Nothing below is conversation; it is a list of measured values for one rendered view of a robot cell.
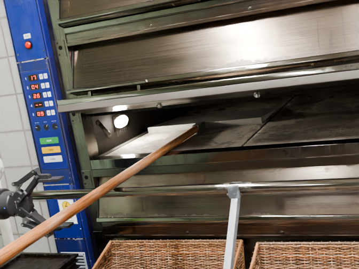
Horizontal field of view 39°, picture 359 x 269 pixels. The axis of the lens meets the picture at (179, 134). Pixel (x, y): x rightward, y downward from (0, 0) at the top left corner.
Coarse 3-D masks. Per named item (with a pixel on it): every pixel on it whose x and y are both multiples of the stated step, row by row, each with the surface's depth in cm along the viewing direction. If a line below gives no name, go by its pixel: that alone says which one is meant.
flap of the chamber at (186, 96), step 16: (272, 80) 154; (288, 80) 152; (304, 80) 150; (320, 80) 149; (336, 80) 147; (352, 80) 148; (144, 96) 171; (160, 96) 169; (176, 96) 167; (192, 96) 164; (208, 96) 165; (224, 96) 170; (240, 96) 174; (64, 112) 186; (80, 112) 192; (96, 112) 198
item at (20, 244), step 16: (192, 128) 219; (176, 144) 200; (144, 160) 175; (128, 176) 162; (96, 192) 146; (80, 208) 137; (48, 224) 125; (16, 240) 115; (32, 240) 118; (0, 256) 109
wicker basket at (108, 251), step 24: (120, 240) 202; (144, 240) 198; (168, 240) 195; (192, 240) 191; (216, 240) 187; (240, 240) 184; (96, 264) 192; (120, 264) 202; (144, 264) 198; (168, 264) 194; (192, 264) 191; (216, 264) 187; (240, 264) 179
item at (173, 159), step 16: (272, 144) 179; (288, 144) 175; (304, 144) 172; (320, 144) 168; (336, 144) 166; (352, 144) 164; (96, 160) 202; (112, 160) 199; (128, 160) 196; (160, 160) 191; (176, 160) 188; (192, 160) 186; (208, 160) 184; (224, 160) 181; (240, 160) 179
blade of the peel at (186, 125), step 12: (276, 108) 251; (180, 120) 264; (192, 120) 257; (204, 120) 252; (216, 120) 246; (228, 120) 226; (240, 120) 224; (252, 120) 222; (264, 120) 226; (156, 132) 241
